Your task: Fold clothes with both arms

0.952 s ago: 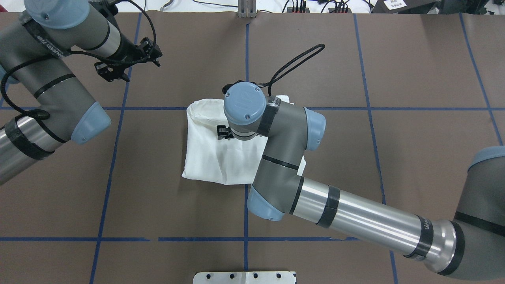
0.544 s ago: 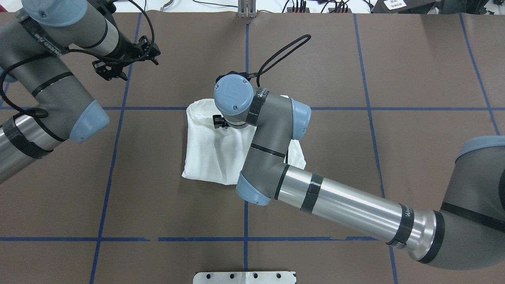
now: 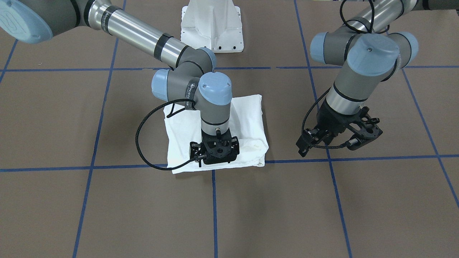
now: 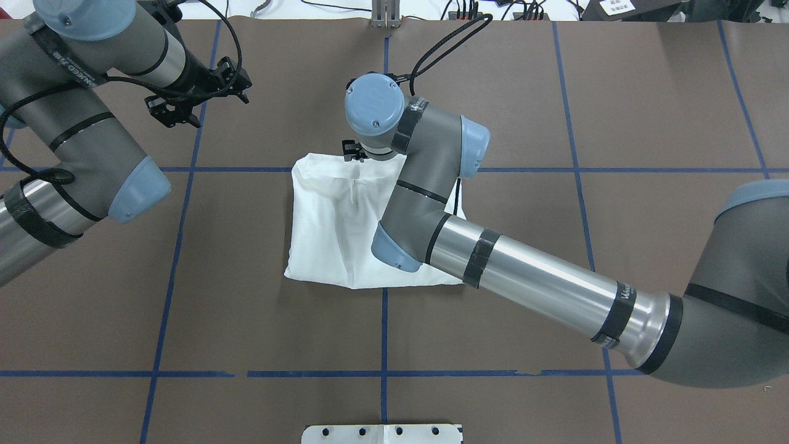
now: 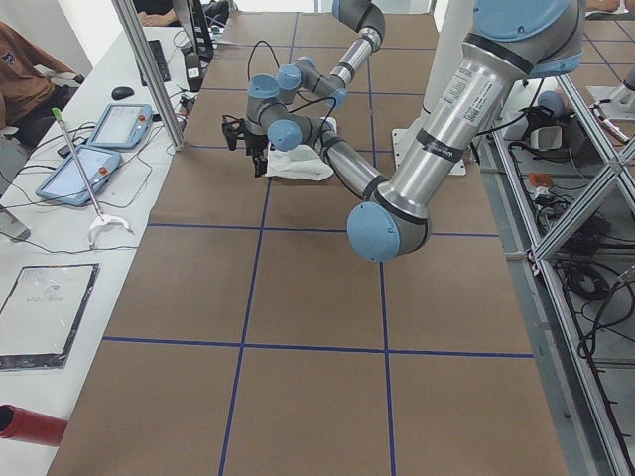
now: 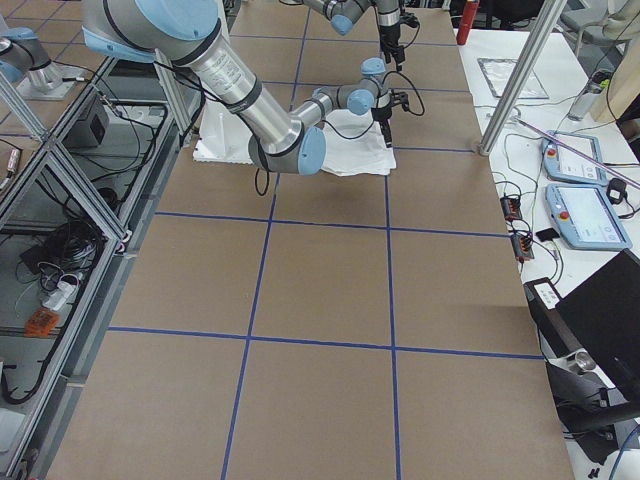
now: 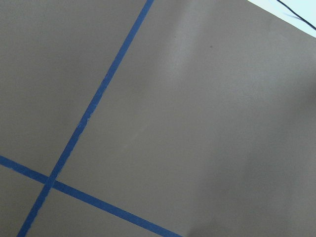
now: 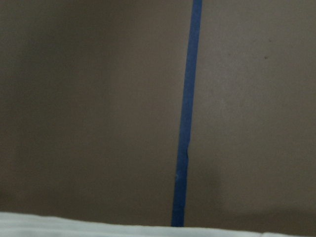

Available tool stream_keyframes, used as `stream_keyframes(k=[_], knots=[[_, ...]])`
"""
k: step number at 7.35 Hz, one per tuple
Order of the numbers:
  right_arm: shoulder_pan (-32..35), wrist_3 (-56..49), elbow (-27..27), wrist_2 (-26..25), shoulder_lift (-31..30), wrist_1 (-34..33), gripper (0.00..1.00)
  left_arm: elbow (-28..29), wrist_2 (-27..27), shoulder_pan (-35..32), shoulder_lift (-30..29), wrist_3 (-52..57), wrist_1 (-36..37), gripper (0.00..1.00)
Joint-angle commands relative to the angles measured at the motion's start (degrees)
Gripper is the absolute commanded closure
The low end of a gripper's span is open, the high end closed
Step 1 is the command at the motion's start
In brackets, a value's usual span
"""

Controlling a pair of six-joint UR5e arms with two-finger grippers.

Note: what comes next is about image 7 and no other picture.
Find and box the thin black cable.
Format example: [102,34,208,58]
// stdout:
[276,0,316,30]

